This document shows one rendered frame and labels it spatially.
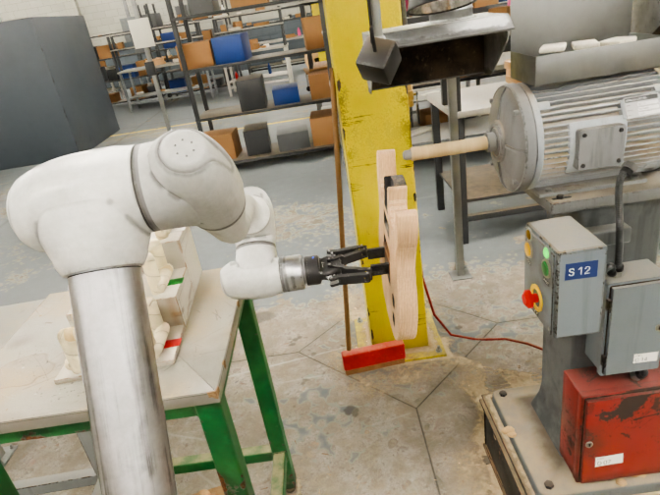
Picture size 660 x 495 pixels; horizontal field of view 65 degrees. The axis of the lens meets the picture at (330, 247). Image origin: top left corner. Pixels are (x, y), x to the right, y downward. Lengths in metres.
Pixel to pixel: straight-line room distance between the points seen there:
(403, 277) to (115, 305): 0.63
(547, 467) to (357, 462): 0.75
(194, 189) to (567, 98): 0.86
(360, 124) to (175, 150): 1.47
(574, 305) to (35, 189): 0.96
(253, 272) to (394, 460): 1.13
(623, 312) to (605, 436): 0.37
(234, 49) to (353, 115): 3.95
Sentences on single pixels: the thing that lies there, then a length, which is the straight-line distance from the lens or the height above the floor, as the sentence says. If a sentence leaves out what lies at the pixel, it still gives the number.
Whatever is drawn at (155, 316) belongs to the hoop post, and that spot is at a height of 1.01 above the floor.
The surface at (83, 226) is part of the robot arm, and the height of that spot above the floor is 1.38.
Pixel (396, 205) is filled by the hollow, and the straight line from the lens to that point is 1.19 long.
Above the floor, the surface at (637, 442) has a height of 0.45.
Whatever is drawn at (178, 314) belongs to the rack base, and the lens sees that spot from 1.35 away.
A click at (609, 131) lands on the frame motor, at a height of 1.27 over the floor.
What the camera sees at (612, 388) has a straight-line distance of 1.55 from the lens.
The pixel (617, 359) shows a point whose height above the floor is 0.71.
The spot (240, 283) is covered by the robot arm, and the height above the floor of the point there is 1.03.
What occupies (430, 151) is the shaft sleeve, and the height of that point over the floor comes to 1.25.
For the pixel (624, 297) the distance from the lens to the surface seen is 1.38.
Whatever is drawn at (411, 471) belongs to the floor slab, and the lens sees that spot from 2.12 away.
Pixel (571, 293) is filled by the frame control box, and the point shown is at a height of 1.03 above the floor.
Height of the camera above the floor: 1.61
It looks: 25 degrees down
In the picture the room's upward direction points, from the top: 9 degrees counter-clockwise
